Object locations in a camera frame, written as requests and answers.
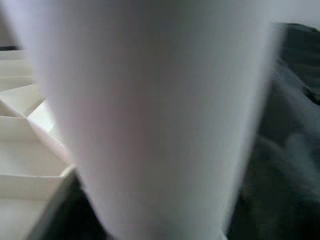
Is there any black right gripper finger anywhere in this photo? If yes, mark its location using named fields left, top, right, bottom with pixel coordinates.
left=27, top=166, right=111, bottom=240

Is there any white plastic children table top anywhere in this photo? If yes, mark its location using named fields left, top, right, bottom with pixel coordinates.
left=0, top=48, right=78, bottom=240

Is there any white plastic table leg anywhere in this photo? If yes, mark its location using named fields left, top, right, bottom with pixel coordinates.
left=0, top=0, right=285, bottom=240

